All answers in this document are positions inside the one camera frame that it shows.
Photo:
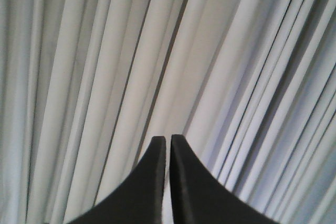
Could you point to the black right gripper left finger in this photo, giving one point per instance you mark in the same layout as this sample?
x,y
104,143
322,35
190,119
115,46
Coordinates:
x,y
138,199

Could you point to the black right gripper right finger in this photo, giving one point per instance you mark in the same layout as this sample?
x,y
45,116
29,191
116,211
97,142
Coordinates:
x,y
197,197

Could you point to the white pleated curtain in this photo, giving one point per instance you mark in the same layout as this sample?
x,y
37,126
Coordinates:
x,y
85,85

